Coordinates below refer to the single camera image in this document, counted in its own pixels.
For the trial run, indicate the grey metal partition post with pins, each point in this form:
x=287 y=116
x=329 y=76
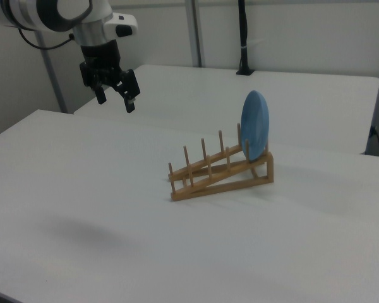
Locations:
x=196 y=31
x=52 y=79

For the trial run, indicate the blue plate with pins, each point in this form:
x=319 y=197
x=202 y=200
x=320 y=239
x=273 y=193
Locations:
x=254 y=126

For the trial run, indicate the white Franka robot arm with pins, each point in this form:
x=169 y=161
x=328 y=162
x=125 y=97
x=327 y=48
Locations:
x=91 y=31

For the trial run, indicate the black camera stand pole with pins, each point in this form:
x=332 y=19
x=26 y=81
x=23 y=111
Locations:
x=244 y=31

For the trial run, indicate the wooden plate rack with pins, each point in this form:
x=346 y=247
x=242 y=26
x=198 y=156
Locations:
x=221 y=188

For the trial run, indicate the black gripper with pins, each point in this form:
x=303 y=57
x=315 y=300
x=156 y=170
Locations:
x=101 y=67

